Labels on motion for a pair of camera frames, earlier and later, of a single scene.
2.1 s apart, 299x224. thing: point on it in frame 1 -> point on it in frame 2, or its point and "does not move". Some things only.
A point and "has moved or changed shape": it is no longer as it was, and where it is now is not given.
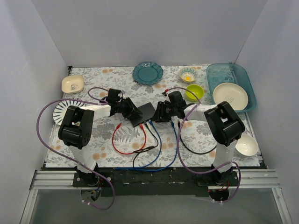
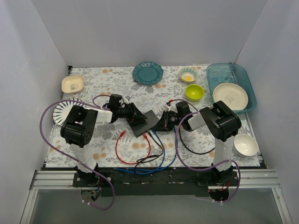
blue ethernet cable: [152, 163] -> [150, 172]
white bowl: [246, 146] does not move
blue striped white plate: [60, 110] does not move
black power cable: [194, 152] does not move
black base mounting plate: [160, 182] does not move
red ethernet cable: [117, 126] -> [145, 136]
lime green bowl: [198, 90] does not move
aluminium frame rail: [63, 180] does not move
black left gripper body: [130, 109] -> [132, 113]
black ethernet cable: [142, 150] -> [152, 135]
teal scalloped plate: [147, 73] does not move
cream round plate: [234, 94] does not move
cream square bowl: [72, 84] does not move
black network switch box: [147, 110] has moved or changed shape
